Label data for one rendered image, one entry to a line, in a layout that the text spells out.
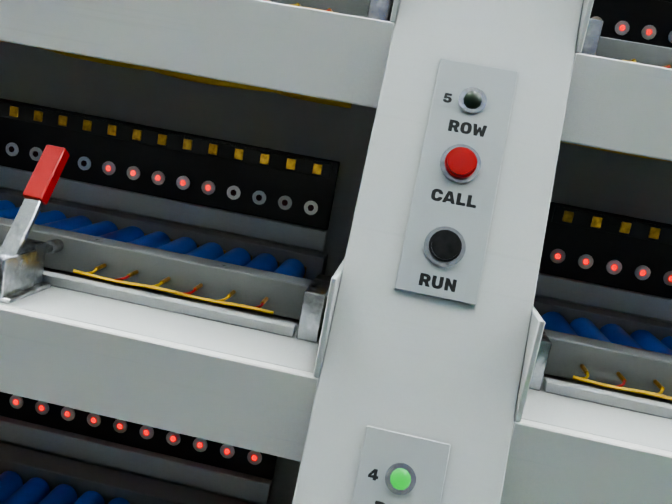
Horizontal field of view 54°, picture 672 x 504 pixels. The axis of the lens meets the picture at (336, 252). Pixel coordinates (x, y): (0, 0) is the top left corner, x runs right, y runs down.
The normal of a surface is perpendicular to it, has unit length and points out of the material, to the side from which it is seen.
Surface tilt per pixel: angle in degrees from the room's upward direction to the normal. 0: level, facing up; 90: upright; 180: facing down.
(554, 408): 20
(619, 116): 110
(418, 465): 90
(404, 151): 90
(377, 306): 90
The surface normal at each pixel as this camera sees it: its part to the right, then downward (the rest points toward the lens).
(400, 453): -0.06, -0.17
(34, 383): -0.13, 0.17
